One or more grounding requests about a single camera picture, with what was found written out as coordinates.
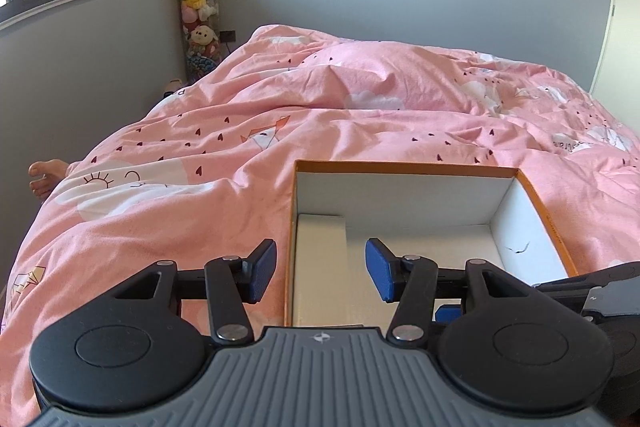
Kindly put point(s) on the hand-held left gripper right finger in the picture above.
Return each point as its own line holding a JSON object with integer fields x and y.
{"x": 380, "y": 269}

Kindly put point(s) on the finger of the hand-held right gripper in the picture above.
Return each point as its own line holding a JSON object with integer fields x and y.
{"x": 585, "y": 276}
{"x": 448, "y": 313}

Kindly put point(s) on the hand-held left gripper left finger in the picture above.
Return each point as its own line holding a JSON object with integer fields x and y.
{"x": 262, "y": 269}

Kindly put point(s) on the orange cardboard box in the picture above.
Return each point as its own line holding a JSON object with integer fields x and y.
{"x": 400, "y": 202}

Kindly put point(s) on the pink printed quilt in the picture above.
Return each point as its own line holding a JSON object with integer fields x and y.
{"x": 240, "y": 107}

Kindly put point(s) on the small beige object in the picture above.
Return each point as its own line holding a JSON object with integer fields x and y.
{"x": 173, "y": 86}

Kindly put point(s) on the clear tube of plush toys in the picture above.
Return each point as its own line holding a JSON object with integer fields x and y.
{"x": 199, "y": 7}

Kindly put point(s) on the white door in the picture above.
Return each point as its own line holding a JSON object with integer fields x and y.
{"x": 622, "y": 7}

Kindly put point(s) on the wall socket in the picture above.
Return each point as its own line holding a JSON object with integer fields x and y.
{"x": 228, "y": 36}

